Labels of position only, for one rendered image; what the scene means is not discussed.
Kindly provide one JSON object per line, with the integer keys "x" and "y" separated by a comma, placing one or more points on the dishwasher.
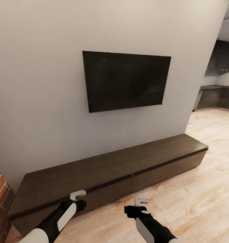
{"x": 197, "y": 100}

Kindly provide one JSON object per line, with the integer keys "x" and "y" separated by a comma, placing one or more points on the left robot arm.
{"x": 49, "y": 229}

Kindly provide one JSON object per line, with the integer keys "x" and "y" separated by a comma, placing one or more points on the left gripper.
{"x": 80, "y": 205}

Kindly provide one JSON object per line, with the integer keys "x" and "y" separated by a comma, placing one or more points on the wall mounted tv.
{"x": 116, "y": 81}

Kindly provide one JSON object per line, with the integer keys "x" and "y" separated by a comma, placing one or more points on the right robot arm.
{"x": 151, "y": 230}

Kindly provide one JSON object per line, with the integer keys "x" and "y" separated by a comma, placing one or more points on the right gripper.
{"x": 131, "y": 210}

